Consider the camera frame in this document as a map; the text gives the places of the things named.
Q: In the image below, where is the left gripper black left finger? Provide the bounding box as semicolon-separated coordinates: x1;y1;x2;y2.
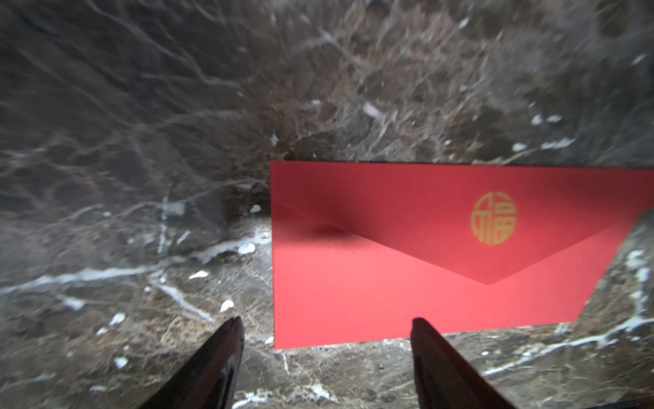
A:
140;317;245;409

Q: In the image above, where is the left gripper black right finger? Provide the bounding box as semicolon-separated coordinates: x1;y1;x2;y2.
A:
410;318;514;409

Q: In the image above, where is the red envelope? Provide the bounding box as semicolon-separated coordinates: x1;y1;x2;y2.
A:
270;161;653;349

